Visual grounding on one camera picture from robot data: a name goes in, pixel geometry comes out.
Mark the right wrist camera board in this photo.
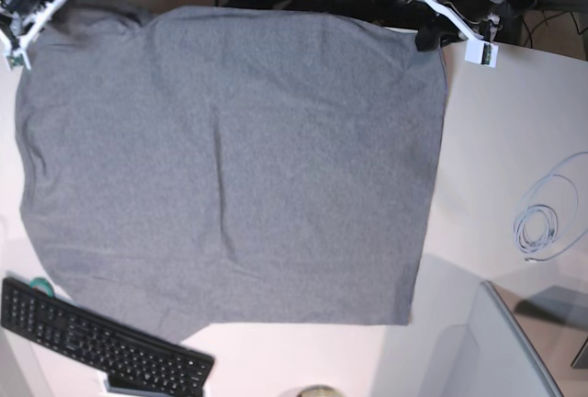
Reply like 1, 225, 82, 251
5, 51, 31, 70

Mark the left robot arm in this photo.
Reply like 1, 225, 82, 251
415, 0, 536, 65

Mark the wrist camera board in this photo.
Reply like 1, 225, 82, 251
5, 51, 31, 70
465, 40, 499, 68

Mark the grey t-shirt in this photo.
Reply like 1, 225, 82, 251
15, 0, 447, 342

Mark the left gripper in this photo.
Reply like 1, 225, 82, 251
415, 0, 504, 52

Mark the black keyboard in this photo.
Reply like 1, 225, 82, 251
1, 278, 214, 396

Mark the green tape roll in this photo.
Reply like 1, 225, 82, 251
28, 278, 55, 298

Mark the coiled white cable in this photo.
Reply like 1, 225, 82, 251
512, 151, 588, 264

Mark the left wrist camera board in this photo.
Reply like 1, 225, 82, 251
465, 40, 499, 68

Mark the round tan lid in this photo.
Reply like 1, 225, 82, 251
296, 384, 344, 397

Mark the grey monitor edge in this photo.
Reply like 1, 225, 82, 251
470, 282, 561, 396

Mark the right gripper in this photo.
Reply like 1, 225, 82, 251
1, 0, 68, 55

